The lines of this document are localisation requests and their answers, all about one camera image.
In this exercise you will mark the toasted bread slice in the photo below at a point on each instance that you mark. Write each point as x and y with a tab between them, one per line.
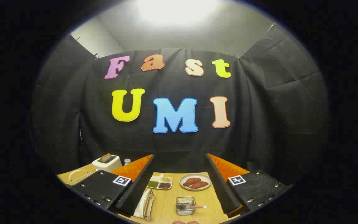
105	158

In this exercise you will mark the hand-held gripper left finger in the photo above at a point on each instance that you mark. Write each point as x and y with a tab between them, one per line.
138	193

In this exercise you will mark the white bottle green label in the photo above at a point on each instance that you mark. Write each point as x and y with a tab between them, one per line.
127	161

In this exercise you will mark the white divided dish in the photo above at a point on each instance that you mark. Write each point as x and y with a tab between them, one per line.
159	180

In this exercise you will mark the clear square glass basket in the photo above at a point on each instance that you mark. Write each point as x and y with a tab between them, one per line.
180	212

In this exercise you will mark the white toaster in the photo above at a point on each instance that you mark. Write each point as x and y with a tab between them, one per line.
110	165

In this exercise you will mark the yellow beans pile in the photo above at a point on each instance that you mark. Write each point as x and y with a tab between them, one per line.
166	179

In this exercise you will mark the raw red meat piece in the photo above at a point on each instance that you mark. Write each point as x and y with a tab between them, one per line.
191	181
199	185

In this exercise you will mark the white drip tray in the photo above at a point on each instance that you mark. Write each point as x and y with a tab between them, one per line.
141	207

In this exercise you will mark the dark red beans pile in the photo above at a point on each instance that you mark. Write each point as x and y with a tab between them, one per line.
165	185

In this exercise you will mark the black backdrop cloth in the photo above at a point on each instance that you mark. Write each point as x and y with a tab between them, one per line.
259	109

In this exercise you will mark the green beans pile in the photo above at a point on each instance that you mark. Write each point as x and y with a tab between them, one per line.
153	184

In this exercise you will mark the beige round meat plate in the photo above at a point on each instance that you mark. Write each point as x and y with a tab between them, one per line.
207	179

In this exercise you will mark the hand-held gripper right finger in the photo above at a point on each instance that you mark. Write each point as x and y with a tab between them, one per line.
222	189

